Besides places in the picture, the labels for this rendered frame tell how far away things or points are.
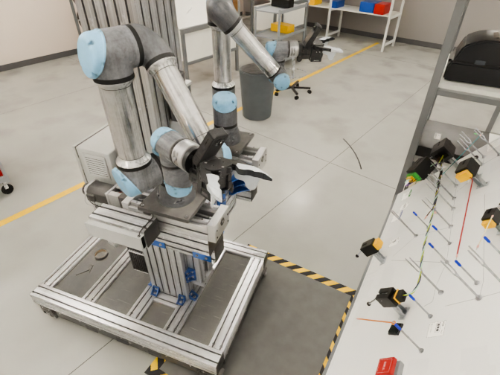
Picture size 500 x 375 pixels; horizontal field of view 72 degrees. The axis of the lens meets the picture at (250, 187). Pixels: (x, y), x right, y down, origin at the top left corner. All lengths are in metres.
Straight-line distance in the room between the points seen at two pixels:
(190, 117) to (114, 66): 0.24
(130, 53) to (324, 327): 1.94
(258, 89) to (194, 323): 3.02
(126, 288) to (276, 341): 0.99
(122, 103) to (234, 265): 1.54
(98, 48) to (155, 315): 1.59
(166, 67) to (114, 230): 0.69
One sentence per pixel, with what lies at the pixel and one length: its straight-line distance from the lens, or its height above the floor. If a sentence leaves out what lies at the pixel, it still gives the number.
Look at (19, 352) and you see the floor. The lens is 2.66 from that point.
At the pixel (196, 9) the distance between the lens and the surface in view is 5.85.
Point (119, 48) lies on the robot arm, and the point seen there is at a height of 1.77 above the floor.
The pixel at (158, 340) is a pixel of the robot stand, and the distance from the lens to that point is 2.13.
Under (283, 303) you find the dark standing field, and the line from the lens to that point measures 2.46.
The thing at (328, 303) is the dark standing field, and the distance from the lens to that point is 2.51.
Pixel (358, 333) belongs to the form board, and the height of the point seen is 0.94.
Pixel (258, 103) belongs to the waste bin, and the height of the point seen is 0.26.
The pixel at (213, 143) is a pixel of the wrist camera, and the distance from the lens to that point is 0.76.
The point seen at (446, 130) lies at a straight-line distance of 2.22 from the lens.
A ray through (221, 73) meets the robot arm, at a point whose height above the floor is 1.47.
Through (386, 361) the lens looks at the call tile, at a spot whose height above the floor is 1.12.
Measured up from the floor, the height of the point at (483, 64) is 1.56.
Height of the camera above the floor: 2.02
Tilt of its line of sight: 37 degrees down
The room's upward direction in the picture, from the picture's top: straight up
